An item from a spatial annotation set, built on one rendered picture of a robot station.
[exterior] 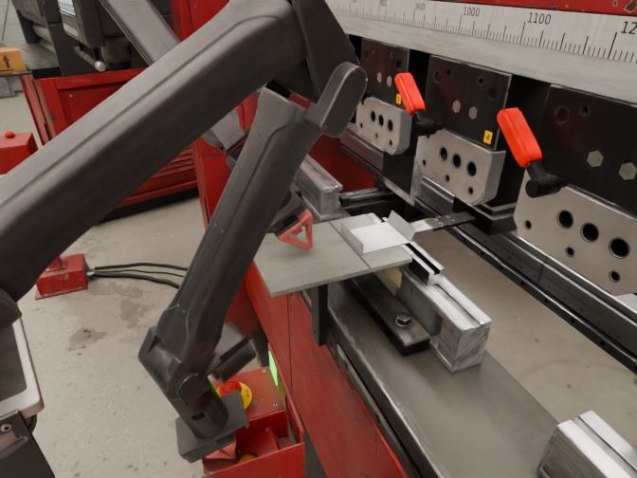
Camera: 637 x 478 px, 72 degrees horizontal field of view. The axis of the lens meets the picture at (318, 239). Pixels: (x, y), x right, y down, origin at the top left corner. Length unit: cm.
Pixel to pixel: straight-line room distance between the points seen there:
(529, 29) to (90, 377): 196
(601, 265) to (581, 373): 174
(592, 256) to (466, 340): 30
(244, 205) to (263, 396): 46
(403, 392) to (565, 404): 137
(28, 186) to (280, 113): 22
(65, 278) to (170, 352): 208
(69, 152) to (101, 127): 3
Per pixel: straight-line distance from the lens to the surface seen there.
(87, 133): 35
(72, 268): 261
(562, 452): 65
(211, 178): 161
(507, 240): 97
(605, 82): 47
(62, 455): 191
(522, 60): 53
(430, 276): 77
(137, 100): 35
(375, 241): 83
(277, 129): 44
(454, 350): 74
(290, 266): 75
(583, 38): 48
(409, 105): 62
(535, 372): 212
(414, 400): 72
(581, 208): 49
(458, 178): 61
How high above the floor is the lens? 143
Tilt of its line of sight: 31 degrees down
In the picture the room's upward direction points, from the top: straight up
